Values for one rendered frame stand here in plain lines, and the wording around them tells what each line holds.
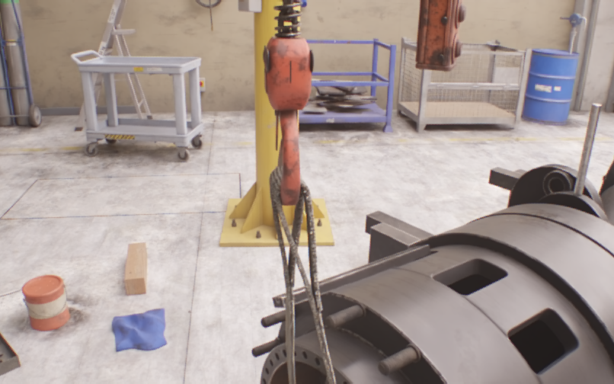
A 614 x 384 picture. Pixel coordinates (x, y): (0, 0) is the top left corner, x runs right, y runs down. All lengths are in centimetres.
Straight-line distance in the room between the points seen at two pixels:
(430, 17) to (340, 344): 44
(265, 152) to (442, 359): 263
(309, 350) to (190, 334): 179
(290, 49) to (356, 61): 620
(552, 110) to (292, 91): 653
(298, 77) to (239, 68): 603
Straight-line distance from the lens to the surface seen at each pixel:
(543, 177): 110
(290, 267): 57
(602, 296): 81
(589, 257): 86
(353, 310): 66
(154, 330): 247
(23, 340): 265
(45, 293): 255
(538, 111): 695
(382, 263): 79
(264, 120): 310
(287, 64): 46
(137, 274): 276
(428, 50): 70
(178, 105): 455
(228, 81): 652
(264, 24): 301
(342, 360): 66
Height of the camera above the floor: 148
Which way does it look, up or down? 22 degrees down
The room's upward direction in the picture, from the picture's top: 1 degrees clockwise
